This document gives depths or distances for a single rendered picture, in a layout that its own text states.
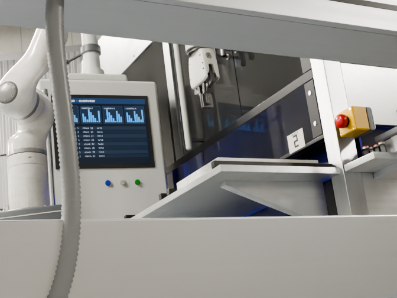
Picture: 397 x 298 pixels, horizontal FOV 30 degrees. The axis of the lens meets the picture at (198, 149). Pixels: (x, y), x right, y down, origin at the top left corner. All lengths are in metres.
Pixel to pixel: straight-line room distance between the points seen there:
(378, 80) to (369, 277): 1.39
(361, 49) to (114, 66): 2.58
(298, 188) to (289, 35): 1.07
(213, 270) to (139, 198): 2.02
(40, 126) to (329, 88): 0.89
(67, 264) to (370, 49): 0.67
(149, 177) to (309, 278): 2.02
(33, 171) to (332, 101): 0.91
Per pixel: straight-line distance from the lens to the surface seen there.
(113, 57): 3.78
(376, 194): 2.23
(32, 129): 2.34
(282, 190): 2.15
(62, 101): 0.91
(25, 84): 2.28
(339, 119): 2.14
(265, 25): 1.12
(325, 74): 2.26
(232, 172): 1.98
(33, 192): 2.22
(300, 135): 2.34
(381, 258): 1.09
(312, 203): 2.20
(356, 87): 2.32
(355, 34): 1.21
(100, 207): 2.89
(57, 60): 0.93
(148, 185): 2.97
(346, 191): 2.16
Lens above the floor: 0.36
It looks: 17 degrees up
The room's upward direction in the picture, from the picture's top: 7 degrees counter-clockwise
